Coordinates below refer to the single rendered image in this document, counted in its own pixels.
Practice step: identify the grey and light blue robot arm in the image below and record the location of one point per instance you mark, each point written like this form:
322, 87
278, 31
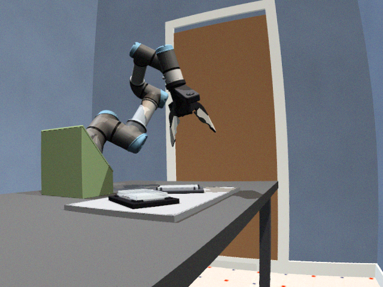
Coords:
132, 135

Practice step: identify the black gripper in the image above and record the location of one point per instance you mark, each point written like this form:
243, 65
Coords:
180, 109

